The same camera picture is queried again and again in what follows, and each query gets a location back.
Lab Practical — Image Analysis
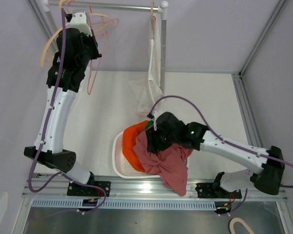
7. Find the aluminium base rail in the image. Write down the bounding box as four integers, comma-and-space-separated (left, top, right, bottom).
22, 174, 288, 202

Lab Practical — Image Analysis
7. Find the beige hanger of white shirt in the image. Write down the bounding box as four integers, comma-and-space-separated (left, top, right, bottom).
150, 1, 156, 40

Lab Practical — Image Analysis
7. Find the beige wooden hanger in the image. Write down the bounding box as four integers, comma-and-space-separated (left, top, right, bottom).
40, 5, 119, 68

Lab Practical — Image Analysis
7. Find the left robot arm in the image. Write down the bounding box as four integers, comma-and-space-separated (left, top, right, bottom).
24, 26, 106, 196

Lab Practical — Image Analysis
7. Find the green t shirt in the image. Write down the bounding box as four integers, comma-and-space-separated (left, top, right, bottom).
145, 120, 154, 129

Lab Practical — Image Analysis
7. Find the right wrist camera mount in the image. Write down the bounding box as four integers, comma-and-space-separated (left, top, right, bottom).
147, 110, 163, 131

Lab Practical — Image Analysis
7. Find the pink t shirt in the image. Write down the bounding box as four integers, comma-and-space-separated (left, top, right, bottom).
132, 132, 193, 196

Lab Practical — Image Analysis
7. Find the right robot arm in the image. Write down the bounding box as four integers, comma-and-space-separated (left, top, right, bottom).
146, 112, 285, 197

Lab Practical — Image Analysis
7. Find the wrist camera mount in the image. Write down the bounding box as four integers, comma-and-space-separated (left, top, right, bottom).
66, 10, 93, 36
147, 110, 163, 131

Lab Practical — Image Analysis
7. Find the white perforated plastic basket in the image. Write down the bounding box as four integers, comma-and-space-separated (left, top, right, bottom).
112, 132, 160, 179

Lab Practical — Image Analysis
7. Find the orange t shirt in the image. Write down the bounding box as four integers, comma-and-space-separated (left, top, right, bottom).
123, 120, 148, 172

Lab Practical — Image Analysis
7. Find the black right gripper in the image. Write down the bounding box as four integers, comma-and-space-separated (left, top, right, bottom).
146, 125, 178, 154

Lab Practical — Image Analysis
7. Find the white slotted cable duct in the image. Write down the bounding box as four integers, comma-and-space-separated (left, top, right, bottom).
31, 198, 216, 211

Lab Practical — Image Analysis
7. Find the white and silver clothes rack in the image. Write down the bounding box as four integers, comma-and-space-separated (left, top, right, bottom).
41, 0, 168, 91

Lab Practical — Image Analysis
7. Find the white t shirt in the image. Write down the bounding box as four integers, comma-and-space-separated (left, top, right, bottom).
128, 16, 164, 117

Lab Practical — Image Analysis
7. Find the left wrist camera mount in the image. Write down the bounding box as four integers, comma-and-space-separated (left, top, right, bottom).
66, 10, 93, 36

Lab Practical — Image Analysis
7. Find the pink hanger of green shirt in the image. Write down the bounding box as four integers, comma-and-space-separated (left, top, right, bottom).
59, 0, 119, 38

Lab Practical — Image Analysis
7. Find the beige hanger on floor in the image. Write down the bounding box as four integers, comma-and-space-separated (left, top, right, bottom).
229, 217, 254, 234

